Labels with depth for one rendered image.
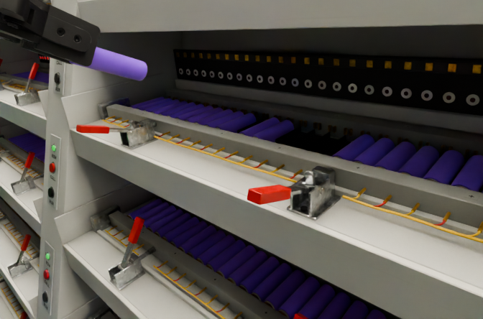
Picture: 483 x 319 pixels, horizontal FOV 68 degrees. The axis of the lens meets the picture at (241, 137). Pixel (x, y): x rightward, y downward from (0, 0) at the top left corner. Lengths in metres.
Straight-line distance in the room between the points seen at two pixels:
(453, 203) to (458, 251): 0.03
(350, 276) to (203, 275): 0.25
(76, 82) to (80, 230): 0.25
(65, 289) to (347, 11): 0.62
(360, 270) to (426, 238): 0.05
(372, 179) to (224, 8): 0.20
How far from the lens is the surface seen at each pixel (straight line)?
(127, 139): 0.49
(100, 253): 0.62
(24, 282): 0.96
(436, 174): 0.32
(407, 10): 0.27
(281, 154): 0.34
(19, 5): 0.24
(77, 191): 0.65
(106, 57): 0.32
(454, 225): 0.29
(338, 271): 0.29
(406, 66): 0.41
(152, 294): 0.52
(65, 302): 0.73
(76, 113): 0.62
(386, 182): 0.30
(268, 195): 0.24
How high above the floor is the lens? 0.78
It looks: 8 degrees down
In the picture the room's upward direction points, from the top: 7 degrees clockwise
